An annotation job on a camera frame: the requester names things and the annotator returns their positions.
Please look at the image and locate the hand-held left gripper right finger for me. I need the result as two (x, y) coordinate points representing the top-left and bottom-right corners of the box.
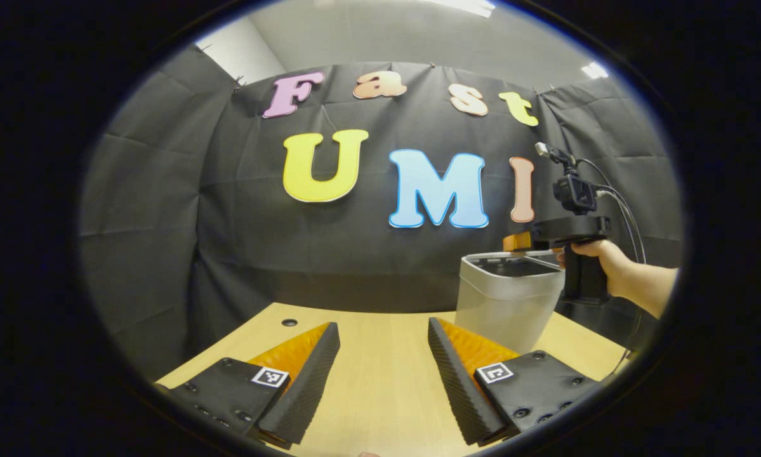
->
(428, 317), (609, 446)

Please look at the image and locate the white desktop garbage bin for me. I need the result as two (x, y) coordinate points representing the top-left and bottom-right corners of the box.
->
(454, 249), (566, 355)

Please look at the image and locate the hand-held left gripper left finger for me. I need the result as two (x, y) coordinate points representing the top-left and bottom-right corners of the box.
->
(154, 322), (341, 450)

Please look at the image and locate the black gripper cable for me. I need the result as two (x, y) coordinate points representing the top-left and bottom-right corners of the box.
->
(577, 157), (649, 375)

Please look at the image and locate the black backdrop cloth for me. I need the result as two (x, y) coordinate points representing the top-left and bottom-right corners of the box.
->
(79, 44), (682, 380)

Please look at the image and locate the wooden desktop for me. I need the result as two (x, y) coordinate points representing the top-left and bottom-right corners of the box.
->
(155, 301), (632, 457)

